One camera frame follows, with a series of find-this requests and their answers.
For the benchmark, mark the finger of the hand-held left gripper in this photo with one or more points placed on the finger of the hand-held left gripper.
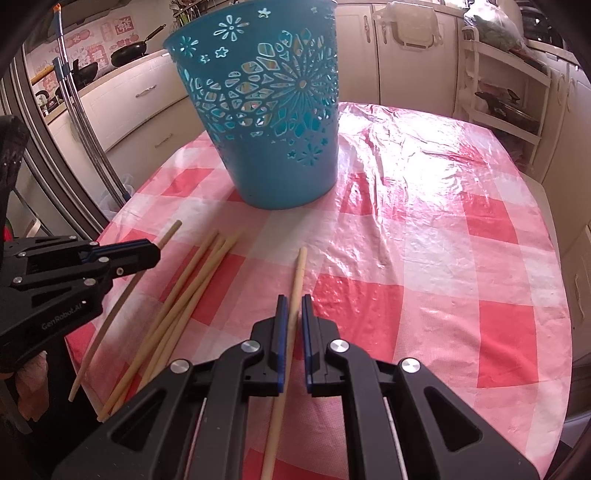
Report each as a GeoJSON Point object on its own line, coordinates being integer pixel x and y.
{"type": "Point", "coordinates": [124, 247]}
{"type": "Point", "coordinates": [138, 261]}

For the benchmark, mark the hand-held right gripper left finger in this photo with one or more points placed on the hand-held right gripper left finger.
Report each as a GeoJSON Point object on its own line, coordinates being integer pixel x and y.
{"type": "Point", "coordinates": [281, 350]}

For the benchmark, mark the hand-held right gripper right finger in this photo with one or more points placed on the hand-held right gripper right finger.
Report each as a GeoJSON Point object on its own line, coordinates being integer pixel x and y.
{"type": "Point", "coordinates": [308, 350]}

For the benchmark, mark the bamboo chopstick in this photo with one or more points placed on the bamboo chopstick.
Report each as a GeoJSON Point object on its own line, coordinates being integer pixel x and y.
{"type": "Point", "coordinates": [220, 247]}
{"type": "Point", "coordinates": [234, 240]}
{"type": "Point", "coordinates": [171, 230]}
{"type": "Point", "coordinates": [299, 277]}
{"type": "Point", "coordinates": [210, 242]}

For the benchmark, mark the blue plastic basket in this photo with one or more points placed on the blue plastic basket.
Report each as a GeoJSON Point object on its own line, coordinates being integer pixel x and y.
{"type": "Point", "coordinates": [277, 175]}

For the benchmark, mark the dark kettle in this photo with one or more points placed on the dark kettle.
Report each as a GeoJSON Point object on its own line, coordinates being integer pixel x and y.
{"type": "Point", "coordinates": [48, 104]}

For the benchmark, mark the red white checkered tablecloth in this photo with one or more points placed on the red white checkered tablecloth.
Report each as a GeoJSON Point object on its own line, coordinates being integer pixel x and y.
{"type": "Point", "coordinates": [415, 207]}

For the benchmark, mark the black frying pan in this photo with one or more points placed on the black frying pan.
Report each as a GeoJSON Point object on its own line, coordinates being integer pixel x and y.
{"type": "Point", "coordinates": [129, 56]}

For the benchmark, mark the cream lower kitchen cabinets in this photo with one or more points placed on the cream lower kitchen cabinets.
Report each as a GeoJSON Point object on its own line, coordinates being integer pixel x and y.
{"type": "Point", "coordinates": [360, 69]}

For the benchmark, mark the black wok with lid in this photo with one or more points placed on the black wok with lid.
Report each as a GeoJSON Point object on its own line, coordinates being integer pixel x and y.
{"type": "Point", "coordinates": [508, 108]}

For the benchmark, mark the cream drawer cabinet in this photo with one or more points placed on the cream drawer cabinet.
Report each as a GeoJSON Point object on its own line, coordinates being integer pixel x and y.
{"type": "Point", "coordinates": [568, 138]}

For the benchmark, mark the white hanging plastic bag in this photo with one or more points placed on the white hanging plastic bag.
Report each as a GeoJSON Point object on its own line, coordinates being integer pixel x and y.
{"type": "Point", "coordinates": [406, 27]}

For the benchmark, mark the white storage cart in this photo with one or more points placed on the white storage cart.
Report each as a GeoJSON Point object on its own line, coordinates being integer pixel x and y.
{"type": "Point", "coordinates": [503, 57]}

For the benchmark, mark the plastic bag of vegetables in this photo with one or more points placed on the plastic bag of vegetables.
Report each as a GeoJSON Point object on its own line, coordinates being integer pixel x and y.
{"type": "Point", "coordinates": [494, 27]}

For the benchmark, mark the sliding door frame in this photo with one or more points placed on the sliding door frame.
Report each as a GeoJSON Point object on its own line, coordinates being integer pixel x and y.
{"type": "Point", "coordinates": [46, 175]}

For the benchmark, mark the red wall stickers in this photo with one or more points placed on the red wall stickers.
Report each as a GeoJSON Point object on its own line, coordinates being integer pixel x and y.
{"type": "Point", "coordinates": [92, 50]}

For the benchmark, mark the utensil wall rack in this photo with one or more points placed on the utensil wall rack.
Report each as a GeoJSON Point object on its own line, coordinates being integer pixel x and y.
{"type": "Point", "coordinates": [184, 9]}

